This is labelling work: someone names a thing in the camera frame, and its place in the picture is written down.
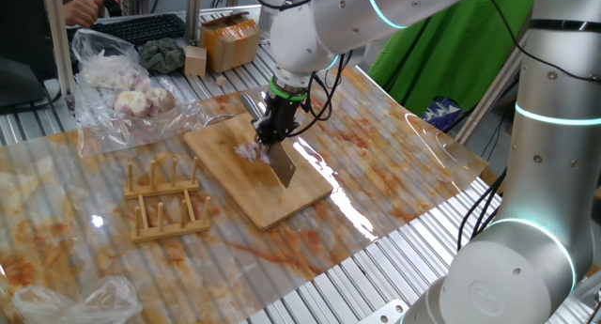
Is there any black monitor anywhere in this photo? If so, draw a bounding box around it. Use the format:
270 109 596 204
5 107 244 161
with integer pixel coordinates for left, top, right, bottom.
0 55 48 110

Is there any black computer keyboard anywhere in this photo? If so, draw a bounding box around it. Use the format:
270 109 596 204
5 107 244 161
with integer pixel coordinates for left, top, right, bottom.
86 12 187 46

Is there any wooden cutting board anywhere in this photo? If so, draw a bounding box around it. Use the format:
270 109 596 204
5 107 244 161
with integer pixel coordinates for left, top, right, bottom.
182 112 334 231

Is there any taped cardboard box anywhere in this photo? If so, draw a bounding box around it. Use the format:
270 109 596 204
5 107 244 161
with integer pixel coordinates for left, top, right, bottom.
199 11 262 75

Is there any person's hand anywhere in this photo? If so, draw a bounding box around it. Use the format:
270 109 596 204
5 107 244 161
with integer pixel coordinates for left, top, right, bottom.
63 0 104 28

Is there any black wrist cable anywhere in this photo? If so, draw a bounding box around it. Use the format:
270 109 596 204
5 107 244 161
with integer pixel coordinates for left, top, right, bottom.
286 51 353 138

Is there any crumpled clear plastic bag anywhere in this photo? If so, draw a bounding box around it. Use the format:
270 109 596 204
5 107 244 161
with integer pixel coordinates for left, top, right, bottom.
11 275 145 324

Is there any perforated metal plate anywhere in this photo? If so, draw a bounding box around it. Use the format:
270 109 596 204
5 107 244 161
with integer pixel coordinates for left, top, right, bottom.
359 299 409 324

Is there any green fabric sheet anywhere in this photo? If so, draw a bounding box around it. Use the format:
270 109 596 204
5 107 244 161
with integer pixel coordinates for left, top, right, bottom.
367 0 536 118

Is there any aluminium frame post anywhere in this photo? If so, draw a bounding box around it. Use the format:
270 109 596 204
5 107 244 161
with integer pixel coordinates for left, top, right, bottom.
184 0 203 43
41 0 76 112
453 44 525 145

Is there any plastic bag of garlic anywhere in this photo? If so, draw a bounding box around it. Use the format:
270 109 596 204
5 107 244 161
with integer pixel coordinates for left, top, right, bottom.
69 27 208 156

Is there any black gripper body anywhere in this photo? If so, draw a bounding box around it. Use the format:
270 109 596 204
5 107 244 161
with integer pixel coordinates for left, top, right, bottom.
263 94 304 131

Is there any marble pattern plastic mat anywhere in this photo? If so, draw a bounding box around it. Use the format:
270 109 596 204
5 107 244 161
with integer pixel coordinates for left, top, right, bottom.
0 64 489 324

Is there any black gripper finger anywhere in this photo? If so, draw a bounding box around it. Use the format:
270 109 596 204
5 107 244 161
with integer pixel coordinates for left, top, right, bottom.
253 117 276 147
275 120 301 145

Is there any wooden block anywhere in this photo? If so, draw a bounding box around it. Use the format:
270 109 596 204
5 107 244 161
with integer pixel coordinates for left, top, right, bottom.
183 45 208 77

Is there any blue white patterned bag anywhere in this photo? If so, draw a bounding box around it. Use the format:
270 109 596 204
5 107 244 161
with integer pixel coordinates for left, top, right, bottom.
421 97 464 132

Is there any black base cable bundle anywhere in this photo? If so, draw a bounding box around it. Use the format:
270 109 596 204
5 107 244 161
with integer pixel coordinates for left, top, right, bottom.
455 166 509 253

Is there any steel cleaver knife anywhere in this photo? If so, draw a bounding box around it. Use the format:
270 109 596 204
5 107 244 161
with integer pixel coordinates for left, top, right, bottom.
239 92 298 189

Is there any grey green cloth rag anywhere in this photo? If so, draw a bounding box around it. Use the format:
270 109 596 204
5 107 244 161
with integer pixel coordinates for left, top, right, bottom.
138 37 187 75

